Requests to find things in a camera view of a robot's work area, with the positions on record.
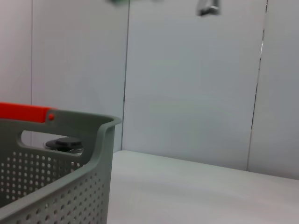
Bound grey perforated storage bin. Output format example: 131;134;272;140
0;109;122;224

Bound glass teapot with black lid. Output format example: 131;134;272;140
44;137;84;154

